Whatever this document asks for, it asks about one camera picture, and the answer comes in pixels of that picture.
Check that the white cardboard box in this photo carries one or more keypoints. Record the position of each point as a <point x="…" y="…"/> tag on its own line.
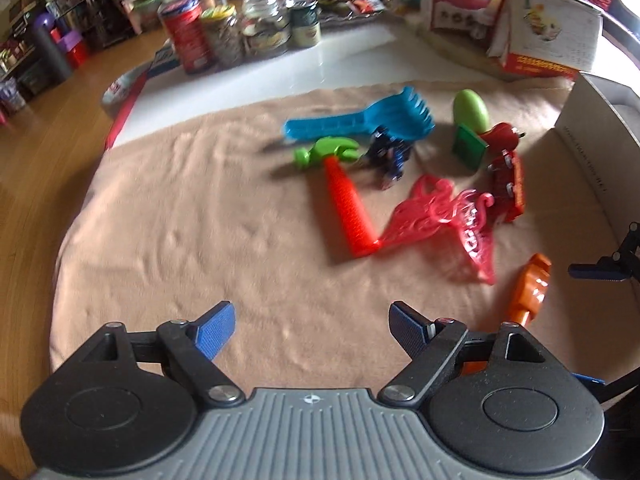
<point x="600" y="105"/>

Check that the pile of snack packets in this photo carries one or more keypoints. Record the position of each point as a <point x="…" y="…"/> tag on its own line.
<point x="335" y="0"/>

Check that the green square toy block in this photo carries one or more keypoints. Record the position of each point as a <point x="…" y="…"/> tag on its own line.
<point x="470" y="149"/>

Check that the blue toy rake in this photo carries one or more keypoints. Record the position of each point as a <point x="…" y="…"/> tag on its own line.
<point x="350" y="122"/>

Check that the orange toy shovel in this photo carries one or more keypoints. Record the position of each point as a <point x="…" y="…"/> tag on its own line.
<point x="532" y="285"/>

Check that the white box with pictures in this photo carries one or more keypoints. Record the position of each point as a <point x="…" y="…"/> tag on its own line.
<point x="450" y="15"/>

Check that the red and white carton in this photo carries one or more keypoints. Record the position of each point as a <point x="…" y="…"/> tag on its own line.
<point x="550" y="25"/>

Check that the white and red packet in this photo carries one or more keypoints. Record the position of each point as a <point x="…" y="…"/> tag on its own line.
<point x="125" y="90"/>

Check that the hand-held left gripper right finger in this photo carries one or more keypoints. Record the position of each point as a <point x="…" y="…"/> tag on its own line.
<point x="407" y="330"/>

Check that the toy hammer green head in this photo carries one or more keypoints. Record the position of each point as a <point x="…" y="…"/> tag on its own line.
<point x="345" y="200"/>

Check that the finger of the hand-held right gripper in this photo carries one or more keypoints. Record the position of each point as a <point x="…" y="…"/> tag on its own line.
<point x="590" y="379"/>
<point x="600" y="271"/>

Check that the red pepper toy with eyes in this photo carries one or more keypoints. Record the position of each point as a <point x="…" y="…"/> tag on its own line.
<point x="500" y="136"/>

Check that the green toy egg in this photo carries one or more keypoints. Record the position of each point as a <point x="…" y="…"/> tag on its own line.
<point x="470" y="109"/>

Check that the purple container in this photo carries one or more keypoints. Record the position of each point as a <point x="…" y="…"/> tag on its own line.
<point x="67" y="37"/>

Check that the black cylindrical bin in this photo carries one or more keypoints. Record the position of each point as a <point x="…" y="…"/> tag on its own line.
<point x="50" y="55"/>

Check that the clear glass jar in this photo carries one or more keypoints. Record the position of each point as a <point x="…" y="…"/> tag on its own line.
<point x="265" y="27"/>

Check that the green label can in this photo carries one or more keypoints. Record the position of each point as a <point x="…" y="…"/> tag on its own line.
<point x="305" y="25"/>

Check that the beige blanket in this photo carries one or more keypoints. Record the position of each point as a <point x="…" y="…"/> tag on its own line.
<point x="200" y="210"/>

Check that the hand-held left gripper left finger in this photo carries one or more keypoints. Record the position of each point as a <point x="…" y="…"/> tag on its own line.
<point x="217" y="330"/>

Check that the red label can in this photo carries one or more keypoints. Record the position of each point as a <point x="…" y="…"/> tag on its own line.
<point x="187" y="40"/>

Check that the blue toy car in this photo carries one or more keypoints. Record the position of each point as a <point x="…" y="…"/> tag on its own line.
<point x="392" y="157"/>

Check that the seed jar yellow lid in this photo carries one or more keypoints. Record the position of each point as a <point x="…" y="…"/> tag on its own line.
<point x="222" y="37"/>

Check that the red toy car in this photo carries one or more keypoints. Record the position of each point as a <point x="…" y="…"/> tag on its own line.
<point x="510" y="185"/>

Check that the pink translucent toy mould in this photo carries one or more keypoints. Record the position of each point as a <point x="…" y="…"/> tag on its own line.
<point x="430" y="215"/>

